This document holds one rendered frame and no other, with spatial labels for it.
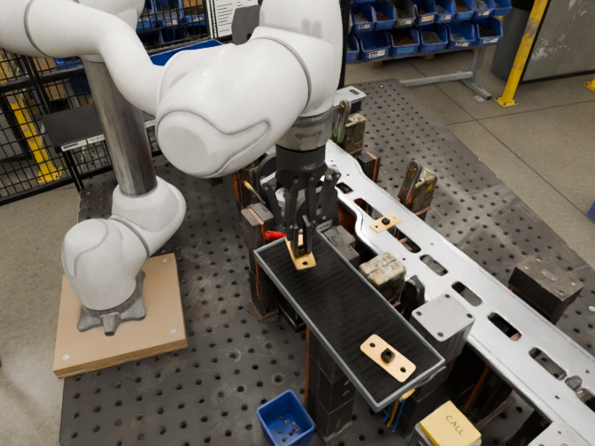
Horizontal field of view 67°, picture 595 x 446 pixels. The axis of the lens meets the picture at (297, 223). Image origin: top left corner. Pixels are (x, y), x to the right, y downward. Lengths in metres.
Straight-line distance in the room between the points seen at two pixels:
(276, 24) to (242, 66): 0.11
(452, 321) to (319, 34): 0.56
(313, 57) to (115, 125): 0.70
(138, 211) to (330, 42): 0.84
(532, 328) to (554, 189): 2.29
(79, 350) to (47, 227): 1.70
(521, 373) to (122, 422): 0.90
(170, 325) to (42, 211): 1.92
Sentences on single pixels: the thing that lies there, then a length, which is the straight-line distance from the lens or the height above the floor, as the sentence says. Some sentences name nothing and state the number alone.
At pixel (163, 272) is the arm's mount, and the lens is 1.46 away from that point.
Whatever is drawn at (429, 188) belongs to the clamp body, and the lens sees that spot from 1.32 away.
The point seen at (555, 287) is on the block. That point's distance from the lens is 1.14.
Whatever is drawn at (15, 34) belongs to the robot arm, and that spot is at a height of 1.52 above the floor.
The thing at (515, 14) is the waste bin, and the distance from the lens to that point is 4.41.
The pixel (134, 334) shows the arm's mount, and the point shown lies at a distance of 1.34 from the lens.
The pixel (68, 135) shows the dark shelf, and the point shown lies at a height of 1.03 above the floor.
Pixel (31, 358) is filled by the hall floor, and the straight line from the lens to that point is 2.39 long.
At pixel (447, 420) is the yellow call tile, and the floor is 1.16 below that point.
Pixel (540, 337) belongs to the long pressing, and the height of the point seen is 1.00.
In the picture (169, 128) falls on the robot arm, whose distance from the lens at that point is 0.44.
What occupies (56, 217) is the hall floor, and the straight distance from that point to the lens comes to 3.04.
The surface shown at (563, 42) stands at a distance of 4.29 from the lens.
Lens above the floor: 1.80
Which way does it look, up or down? 43 degrees down
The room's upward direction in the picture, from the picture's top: straight up
